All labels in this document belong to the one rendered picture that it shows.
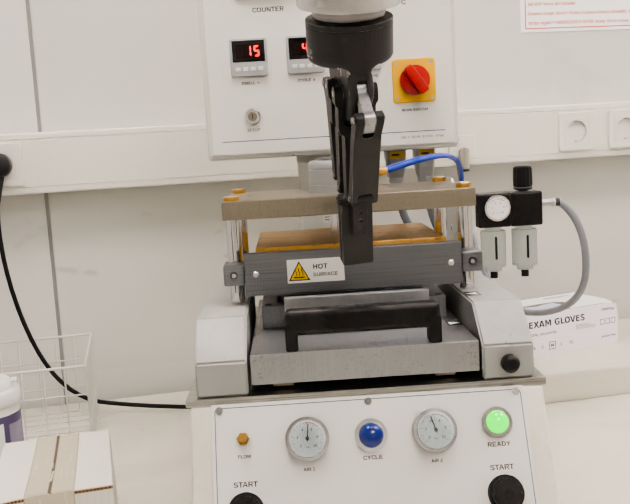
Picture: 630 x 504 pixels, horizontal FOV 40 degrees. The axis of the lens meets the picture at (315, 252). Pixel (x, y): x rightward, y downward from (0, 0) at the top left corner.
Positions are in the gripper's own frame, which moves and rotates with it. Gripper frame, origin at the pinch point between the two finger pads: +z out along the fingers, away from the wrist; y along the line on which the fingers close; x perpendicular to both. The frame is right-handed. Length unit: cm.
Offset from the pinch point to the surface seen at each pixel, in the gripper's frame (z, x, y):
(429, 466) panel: 19.0, 3.1, 13.3
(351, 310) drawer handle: 6.5, -1.7, 4.1
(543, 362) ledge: 45, 38, -33
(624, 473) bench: 37.1, 32.0, 1.6
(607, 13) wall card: 1, 68, -76
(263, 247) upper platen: 5.4, -7.9, -9.3
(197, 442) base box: 16.4, -17.7, 7.1
